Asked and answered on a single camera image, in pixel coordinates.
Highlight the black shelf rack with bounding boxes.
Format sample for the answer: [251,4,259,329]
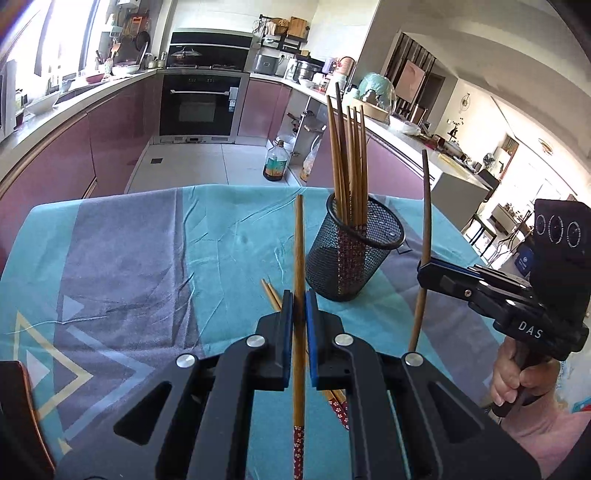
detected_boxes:
[261,16,310,54]

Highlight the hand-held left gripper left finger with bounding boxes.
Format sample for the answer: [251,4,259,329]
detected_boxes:
[55,290,296,480]

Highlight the green glass dome cover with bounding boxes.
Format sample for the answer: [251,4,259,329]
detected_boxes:
[358,71,397,112]

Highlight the white bowl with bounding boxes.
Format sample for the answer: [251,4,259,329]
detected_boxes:
[25,95,61,115]

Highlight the steel pot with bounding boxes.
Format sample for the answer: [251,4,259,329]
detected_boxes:
[295,62,321,84]

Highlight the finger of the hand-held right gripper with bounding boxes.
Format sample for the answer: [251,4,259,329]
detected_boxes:
[427,258,533,297]
[417,261,515,319]

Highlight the person's right hand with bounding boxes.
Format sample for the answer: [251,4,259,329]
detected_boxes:
[489,344,561,416]

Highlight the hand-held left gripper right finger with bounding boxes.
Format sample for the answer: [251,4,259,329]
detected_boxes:
[304,288,541,480]

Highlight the pink thermos jug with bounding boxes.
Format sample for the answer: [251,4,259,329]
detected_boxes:
[335,56,356,84]

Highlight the kitchen window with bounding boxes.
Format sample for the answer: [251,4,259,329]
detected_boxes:
[9,0,100,79]

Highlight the purple kitchen cabinets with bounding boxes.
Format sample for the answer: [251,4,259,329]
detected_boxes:
[0,69,444,217]

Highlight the person's right forearm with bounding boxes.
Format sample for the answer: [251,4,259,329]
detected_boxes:
[501,392,591,480]

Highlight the cooking oil bottle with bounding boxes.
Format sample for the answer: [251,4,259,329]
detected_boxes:
[263,138,291,182]

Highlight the bunch of wooden chopsticks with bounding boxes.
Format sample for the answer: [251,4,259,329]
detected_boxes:
[325,83,370,296]

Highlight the black mesh utensil holder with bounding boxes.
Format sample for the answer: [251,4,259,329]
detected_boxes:
[305,193,406,302]

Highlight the teal grey printed tablecloth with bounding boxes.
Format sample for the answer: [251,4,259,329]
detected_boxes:
[0,185,513,480]

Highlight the silver countertop appliance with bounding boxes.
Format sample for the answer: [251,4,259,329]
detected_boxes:
[254,53,282,77]

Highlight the pink framed picture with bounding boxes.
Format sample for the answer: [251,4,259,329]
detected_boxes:
[397,60,428,100]

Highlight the blue box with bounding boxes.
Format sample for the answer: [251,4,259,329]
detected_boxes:
[513,244,536,278]

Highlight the wooden chopstick red patterned handle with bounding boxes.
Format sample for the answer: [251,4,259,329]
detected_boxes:
[268,281,350,428]
[409,148,433,352]
[292,194,308,480]
[261,278,345,430]

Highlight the black built-in oven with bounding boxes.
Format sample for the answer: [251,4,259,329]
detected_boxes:
[159,71,243,139]

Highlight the clear plastic bag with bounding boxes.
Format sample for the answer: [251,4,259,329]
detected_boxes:
[300,138,321,182]

